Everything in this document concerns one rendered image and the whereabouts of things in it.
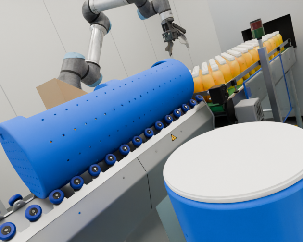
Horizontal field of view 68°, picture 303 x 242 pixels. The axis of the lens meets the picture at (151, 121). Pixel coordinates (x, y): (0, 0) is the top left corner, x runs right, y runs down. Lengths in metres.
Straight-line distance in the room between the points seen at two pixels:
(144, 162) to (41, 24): 3.52
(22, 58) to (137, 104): 3.09
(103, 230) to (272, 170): 0.66
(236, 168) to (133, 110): 0.58
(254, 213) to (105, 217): 0.61
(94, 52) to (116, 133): 0.80
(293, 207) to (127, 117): 0.65
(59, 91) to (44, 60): 2.76
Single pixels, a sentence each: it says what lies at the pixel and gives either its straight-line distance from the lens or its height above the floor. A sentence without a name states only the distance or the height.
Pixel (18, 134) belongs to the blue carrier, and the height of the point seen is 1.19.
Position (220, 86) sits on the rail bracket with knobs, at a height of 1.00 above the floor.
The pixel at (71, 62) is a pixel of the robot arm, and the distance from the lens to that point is 1.38.
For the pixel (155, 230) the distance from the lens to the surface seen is 1.63.
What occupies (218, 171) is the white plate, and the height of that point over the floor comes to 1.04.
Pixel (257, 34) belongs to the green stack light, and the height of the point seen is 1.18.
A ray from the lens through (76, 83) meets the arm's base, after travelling 1.32.
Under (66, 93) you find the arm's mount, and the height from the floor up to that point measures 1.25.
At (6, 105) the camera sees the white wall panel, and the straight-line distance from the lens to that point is 3.65.
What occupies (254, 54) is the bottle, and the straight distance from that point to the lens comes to 1.97.
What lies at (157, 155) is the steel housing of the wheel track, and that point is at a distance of 1.00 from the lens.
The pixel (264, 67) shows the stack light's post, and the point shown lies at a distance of 1.54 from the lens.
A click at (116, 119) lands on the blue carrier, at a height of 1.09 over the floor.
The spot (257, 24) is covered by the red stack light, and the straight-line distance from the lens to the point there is 1.50.
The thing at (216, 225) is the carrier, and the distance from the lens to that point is 0.39.
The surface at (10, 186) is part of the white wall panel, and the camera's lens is 3.65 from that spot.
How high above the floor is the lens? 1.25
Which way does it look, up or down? 14 degrees down
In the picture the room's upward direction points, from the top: 21 degrees counter-clockwise
